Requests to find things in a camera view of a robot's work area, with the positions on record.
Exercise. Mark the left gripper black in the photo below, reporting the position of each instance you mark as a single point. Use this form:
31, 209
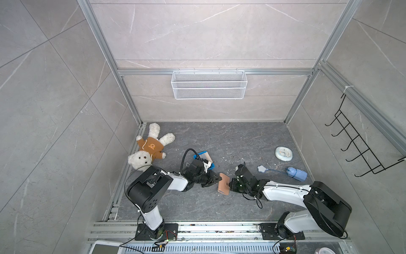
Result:
213, 179

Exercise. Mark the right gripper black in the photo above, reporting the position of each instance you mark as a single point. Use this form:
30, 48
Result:
232, 184

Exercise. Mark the tan leather card holder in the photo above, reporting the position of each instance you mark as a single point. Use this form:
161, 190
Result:
223, 184

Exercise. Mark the blue card box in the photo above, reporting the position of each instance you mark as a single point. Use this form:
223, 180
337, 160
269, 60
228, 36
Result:
213, 166

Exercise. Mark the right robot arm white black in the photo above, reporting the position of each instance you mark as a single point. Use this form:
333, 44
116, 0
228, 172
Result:
323, 208

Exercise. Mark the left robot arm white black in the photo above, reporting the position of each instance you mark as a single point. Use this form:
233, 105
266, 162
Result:
146, 191

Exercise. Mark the stack of credit cards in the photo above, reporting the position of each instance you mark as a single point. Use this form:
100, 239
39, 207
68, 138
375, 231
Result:
205, 155

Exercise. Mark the white round clock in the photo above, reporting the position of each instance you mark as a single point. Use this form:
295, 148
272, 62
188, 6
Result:
284, 154

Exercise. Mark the blue dish brush toy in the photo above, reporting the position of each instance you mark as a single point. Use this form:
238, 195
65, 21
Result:
294, 173

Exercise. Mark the white teddy bear brown shirt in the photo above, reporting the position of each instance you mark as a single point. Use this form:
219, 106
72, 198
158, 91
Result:
150, 148

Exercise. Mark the pink white round object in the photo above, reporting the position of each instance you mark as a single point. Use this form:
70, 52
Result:
324, 250

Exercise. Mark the white tablet device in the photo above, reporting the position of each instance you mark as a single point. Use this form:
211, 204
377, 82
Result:
106, 247

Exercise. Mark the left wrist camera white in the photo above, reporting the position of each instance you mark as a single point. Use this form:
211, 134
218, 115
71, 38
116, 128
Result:
207, 165

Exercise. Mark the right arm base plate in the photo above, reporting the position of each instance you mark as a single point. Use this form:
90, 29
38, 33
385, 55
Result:
272, 231

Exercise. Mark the aluminium rail front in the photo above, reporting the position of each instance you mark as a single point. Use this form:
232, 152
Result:
230, 237

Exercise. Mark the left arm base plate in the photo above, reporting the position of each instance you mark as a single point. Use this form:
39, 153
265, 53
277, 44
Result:
166, 231

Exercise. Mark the white wire mesh basket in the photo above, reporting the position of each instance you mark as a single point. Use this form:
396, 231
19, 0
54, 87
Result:
220, 84

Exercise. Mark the black wire hook rack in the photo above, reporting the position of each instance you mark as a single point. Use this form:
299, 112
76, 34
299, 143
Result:
359, 143

